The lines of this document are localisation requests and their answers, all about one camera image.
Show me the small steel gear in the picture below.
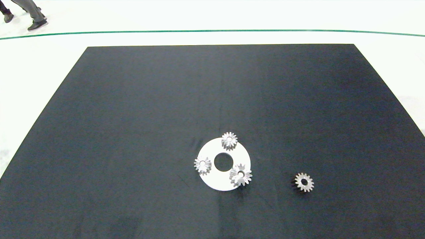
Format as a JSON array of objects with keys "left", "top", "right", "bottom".
[
  {"left": 294, "top": 173, "right": 314, "bottom": 193},
  {"left": 221, "top": 132, "right": 238, "bottom": 151},
  {"left": 194, "top": 156, "right": 212, "bottom": 175}
]

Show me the large steel gear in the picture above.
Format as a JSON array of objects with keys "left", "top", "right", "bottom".
[{"left": 229, "top": 164, "right": 253, "bottom": 187}]

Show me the round white plate with pins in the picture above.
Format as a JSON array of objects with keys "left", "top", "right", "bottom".
[{"left": 197, "top": 137, "right": 251, "bottom": 192}]

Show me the dark mat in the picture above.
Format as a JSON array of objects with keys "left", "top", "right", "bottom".
[{"left": 0, "top": 44, "right": 425, "bottom": 239}]

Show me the person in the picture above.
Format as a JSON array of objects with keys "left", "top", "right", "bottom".
[{"left": 0, "top": 0, "right": 48, "bottom": 32}]

